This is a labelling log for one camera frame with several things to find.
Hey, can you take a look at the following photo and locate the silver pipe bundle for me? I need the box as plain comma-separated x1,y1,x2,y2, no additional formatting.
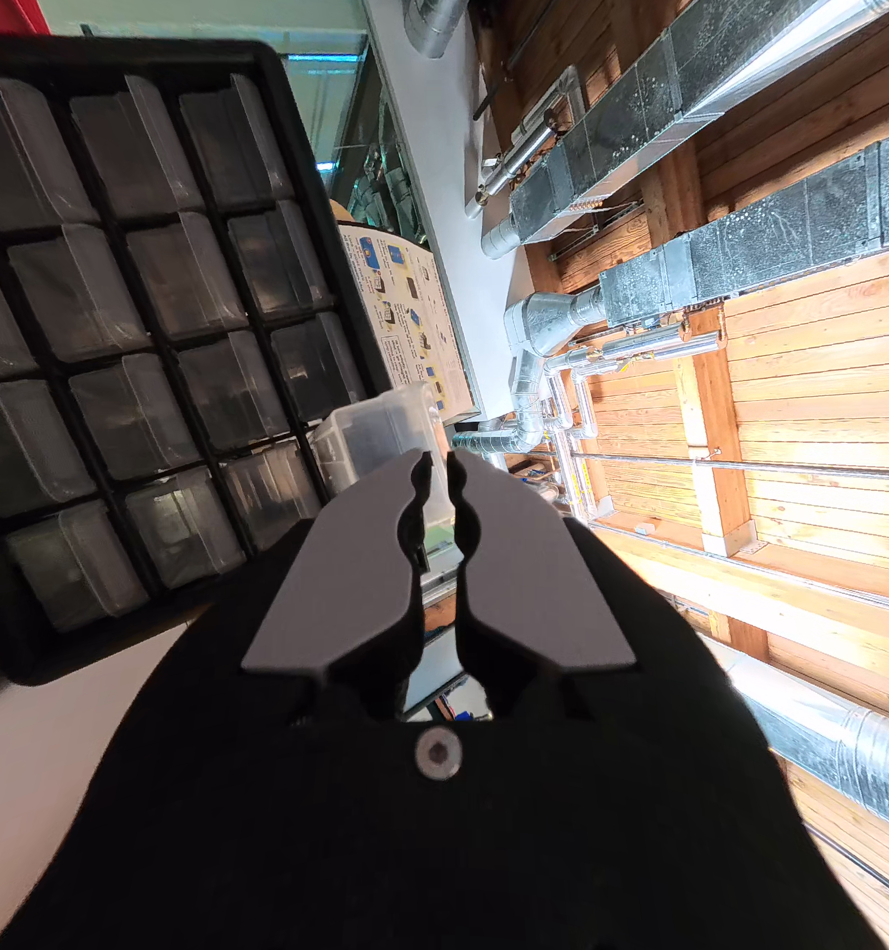
448,320,720,521

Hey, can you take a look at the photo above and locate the wooden post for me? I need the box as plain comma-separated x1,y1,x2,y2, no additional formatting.
668,149,772,662

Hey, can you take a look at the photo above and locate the printed instruction sheet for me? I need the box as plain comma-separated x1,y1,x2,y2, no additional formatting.
338,220,480,424

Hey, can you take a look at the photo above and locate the glass partition wall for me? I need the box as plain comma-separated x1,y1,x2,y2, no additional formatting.
282,33,416,246

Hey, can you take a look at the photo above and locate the round metal duct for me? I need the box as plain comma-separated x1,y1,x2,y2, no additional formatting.
705,631,889,840

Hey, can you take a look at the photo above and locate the clear plastic drawer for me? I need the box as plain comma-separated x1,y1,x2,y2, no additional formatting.
308,382,460,550

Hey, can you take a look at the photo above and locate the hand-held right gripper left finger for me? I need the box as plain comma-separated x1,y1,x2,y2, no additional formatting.
242,450,434,684

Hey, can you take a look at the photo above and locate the red plastic bin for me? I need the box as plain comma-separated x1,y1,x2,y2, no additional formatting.
0,0,52,37

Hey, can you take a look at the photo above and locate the metal air duct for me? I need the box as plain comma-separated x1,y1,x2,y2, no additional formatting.
482,0,889,256
504,127,889,357

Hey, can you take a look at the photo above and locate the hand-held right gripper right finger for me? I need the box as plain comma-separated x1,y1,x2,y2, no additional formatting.
445,450,639,679

